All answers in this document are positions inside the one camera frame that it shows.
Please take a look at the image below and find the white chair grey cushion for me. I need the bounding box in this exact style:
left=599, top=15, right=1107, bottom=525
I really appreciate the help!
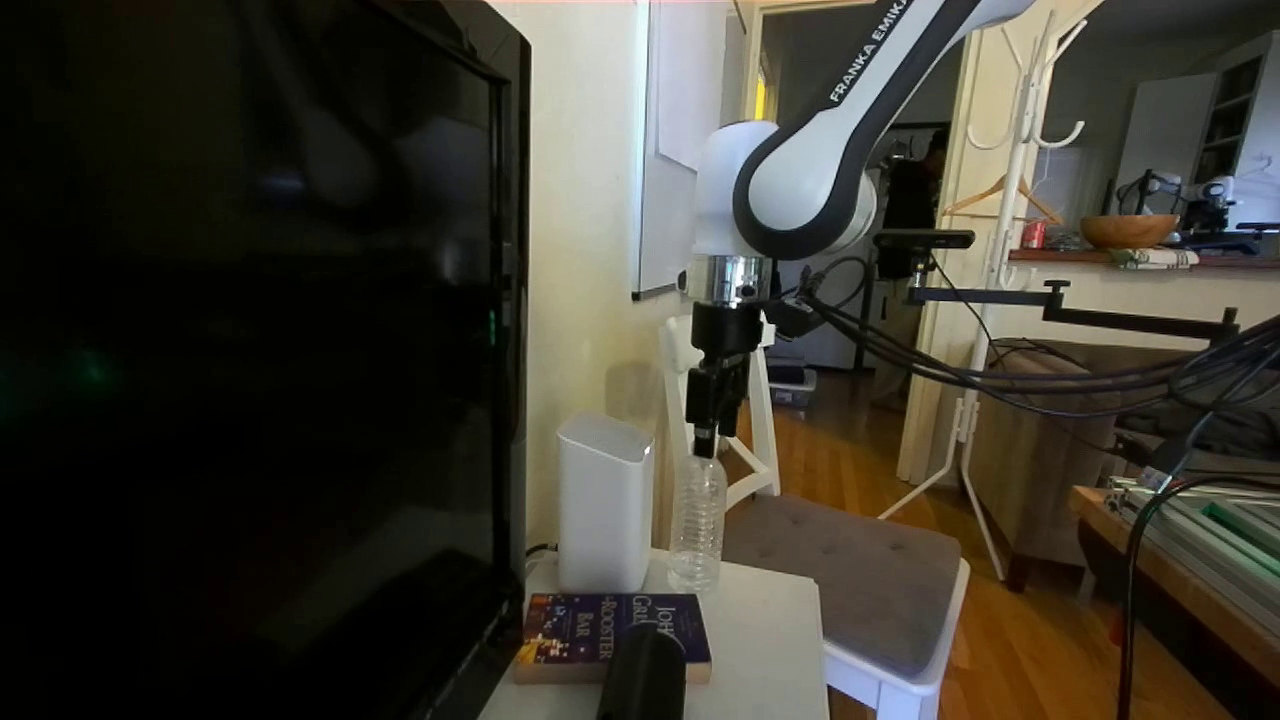
left=717, top=349, right=971, bottom=720

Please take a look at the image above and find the clear plastic bottle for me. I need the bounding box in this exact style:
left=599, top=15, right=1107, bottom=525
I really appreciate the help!
left=667, top=457, right=727, bottom=592

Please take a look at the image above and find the John Grisham paperback book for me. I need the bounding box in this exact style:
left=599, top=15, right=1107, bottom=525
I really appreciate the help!
left=513, top=592, right=712, bottom=684

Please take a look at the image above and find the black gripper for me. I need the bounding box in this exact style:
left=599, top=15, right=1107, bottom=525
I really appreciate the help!
left=688, top=304, right=763, bottom=460

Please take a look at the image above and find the white coat stand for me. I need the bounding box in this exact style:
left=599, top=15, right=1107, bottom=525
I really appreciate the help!
left=884, top=0, right=1106, bottom=573

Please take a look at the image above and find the white router box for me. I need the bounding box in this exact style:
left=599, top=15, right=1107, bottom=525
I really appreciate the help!
left=558, top=414, right=655, bottom=592

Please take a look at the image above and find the black cable bundle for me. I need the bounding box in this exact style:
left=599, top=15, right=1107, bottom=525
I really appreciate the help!
left=796, top=251, right=1280, bottom=720

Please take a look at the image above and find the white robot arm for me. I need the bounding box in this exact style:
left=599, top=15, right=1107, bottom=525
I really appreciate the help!
left=685, top=0, right=1031, bottom=457

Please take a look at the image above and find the brown sofa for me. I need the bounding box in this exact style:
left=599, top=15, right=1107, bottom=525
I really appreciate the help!
left=968, top=367, right=1280, bottom=592

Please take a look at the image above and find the wooden bowl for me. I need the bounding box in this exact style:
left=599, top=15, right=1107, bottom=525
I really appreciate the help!
left=1079, top=214, right=1180, bottom=249

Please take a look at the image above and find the wooden side table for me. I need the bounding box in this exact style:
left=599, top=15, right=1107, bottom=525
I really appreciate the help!
left=1073, top=489, right=1280, bottom=720

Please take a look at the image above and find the black camera arm mount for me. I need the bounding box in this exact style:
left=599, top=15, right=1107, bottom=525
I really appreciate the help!
left=877, top=227, right=1242, bottom=344

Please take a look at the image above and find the white wall whiteboard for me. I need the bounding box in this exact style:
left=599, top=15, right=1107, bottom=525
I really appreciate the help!
left=632, top=0, right=734, bottom=298

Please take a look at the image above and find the white table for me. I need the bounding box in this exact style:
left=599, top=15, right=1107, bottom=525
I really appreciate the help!
left=478, top=564, right=829, bottom=720

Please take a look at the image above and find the black television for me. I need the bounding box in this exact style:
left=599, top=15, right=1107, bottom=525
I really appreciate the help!
left=0, top=0, right=531, bottom=720

